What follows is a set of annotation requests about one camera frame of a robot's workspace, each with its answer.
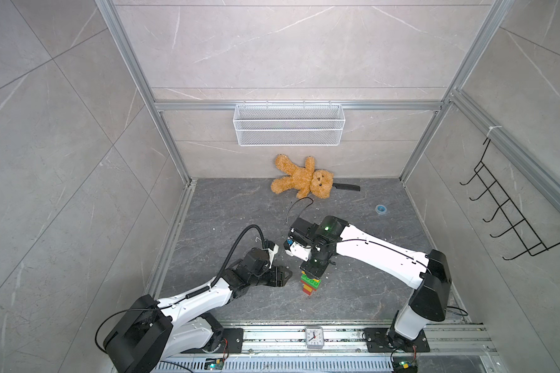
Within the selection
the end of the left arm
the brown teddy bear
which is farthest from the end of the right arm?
the brown teddy bear

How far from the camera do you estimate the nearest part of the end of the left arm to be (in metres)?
0.62

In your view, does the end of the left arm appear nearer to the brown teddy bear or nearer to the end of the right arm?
the end of the right arm

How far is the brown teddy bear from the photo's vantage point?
112 centimetres

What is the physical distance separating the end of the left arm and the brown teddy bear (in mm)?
458
